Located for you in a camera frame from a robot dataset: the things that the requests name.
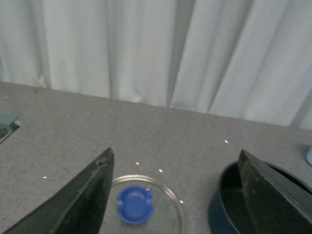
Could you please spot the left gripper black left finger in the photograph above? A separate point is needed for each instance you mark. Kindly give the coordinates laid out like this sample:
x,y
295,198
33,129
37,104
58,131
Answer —
x,y
78,207

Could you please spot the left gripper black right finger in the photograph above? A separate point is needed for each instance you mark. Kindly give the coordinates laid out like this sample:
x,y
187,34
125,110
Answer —
x,y
275,204

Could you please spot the sink with metal rack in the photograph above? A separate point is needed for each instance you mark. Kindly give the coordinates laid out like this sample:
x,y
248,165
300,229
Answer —
x,y
8,124

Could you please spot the dark blue pot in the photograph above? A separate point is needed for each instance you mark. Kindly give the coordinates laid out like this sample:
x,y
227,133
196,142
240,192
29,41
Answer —
x,y
228,213

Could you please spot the grey curtain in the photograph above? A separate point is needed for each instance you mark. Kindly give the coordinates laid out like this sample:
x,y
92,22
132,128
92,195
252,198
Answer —
x,y
248,59

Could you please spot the glass lid with blue knob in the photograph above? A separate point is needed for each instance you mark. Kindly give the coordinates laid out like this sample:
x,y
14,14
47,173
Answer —
x,y
139,204

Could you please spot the light blue cup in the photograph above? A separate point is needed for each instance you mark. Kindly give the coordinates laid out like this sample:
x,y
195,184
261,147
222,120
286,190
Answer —
x,y
309,156

